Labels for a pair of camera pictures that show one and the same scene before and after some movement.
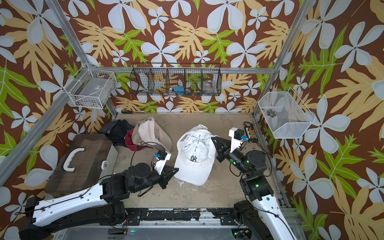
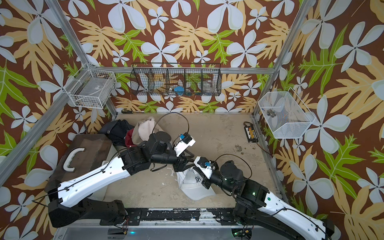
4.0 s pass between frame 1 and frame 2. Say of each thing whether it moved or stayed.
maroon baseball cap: stayed
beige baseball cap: stayed
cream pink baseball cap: stayed
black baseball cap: stayed
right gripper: moved
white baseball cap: moved
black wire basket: stayed
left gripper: moved
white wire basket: stayed
